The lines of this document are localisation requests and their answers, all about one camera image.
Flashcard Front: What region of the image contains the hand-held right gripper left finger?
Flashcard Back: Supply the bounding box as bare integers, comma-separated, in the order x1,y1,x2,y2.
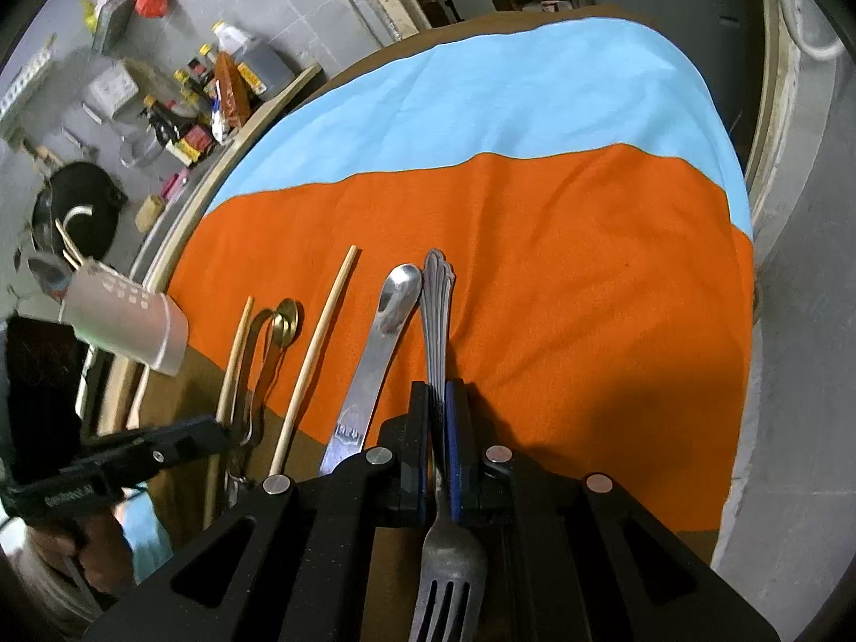
83,380,435,642

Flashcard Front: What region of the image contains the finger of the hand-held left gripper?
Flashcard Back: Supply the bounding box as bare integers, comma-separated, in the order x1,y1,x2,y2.
87,445,223,484
83,415,235,457

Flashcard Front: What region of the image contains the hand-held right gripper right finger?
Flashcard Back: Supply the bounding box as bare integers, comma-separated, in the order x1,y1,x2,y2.
445,380,780,642

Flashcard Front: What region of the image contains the small steel utensil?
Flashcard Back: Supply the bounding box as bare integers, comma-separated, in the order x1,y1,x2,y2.
226,455,253,508

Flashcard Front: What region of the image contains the white plastic utensil holder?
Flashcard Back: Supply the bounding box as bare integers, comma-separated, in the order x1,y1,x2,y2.
59,264,192,377

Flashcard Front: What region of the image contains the flat-handled steel spoon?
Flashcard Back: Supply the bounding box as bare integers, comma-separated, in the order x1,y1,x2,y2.
319,263,424,477

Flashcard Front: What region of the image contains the steel fork ornate handle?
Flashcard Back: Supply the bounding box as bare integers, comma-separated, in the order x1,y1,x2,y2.
409,249,489,642

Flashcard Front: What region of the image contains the gold spoon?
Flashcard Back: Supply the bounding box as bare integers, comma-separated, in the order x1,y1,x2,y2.
241,300,305,446

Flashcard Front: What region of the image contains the person's left hand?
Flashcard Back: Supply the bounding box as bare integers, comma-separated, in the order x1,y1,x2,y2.
72,510,139,601

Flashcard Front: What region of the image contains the chrome faucet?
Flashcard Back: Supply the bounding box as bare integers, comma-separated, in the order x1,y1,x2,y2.
55,206,96,262

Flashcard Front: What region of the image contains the black wok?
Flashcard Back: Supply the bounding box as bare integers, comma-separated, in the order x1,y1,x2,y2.
32,162,128,262

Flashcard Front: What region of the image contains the tan sponge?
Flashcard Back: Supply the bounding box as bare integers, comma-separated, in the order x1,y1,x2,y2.
135,195,166,232

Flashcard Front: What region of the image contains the striped blue orange brown cloth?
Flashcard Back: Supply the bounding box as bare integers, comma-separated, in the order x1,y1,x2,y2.
124,3,756,642

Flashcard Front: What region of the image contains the metal strainer ladle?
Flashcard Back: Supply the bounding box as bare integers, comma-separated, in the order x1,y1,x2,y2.
120,127,165,168

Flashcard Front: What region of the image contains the soy sauce bottle yellow label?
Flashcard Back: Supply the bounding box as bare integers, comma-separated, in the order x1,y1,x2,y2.
143,97,218,168

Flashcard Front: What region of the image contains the orange seasoning packet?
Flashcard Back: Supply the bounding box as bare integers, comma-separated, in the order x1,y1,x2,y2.
212,52,258,129

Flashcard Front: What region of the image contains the white wall-mounted box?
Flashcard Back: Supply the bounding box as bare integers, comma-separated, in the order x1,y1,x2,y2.
90,60,138,118

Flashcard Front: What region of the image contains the white wall basket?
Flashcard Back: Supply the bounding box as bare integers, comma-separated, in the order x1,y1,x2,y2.
0,33,55,123

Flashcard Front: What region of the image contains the metal wall shelf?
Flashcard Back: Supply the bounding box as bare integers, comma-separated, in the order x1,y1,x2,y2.
90,0,135,55

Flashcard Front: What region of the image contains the white hose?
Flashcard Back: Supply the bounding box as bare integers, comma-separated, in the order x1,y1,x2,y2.
779,0,847,61

